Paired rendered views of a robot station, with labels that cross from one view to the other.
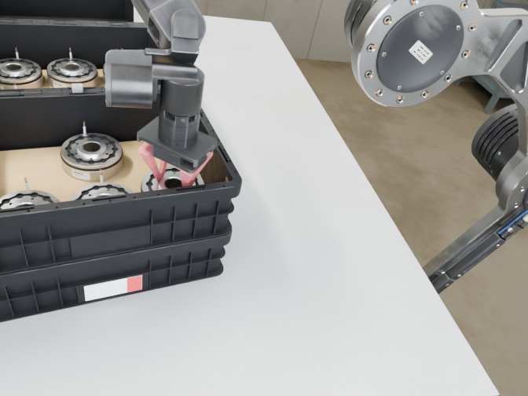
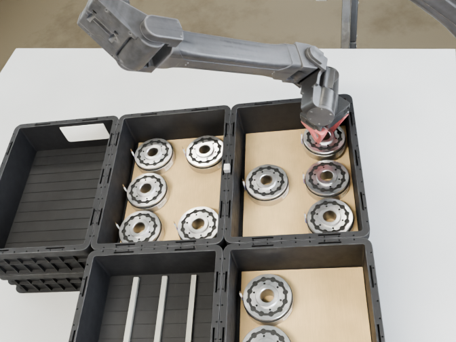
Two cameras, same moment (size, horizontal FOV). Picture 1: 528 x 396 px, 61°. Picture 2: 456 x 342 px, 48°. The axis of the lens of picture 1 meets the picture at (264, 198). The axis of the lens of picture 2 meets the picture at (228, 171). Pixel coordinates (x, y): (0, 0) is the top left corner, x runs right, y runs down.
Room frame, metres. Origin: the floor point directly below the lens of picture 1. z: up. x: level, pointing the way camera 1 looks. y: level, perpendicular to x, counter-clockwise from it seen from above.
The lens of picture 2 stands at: (0.12, 0.86, 1.87)
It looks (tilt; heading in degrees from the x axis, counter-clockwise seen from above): 52 degrees down; 319
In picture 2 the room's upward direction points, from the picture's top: 17 degrees counter-clockwise
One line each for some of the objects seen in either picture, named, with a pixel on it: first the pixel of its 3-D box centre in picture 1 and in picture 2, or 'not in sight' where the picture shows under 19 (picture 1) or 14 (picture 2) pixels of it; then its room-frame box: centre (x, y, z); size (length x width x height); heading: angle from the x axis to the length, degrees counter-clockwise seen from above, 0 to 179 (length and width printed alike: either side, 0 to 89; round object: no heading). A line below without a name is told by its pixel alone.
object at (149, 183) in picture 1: (174, 186); (324, 137); (0.55, 0.15, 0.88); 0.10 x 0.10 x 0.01
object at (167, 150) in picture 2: not in sight; (153, 153); (0.93, 0.38, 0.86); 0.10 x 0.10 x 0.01
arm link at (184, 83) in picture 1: (177, 89); (325, 85); (0.54, 0.15, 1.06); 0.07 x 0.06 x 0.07; 113
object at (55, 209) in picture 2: (61, 23); (59, 194); (1.06, 0.60, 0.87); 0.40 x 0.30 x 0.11; 122
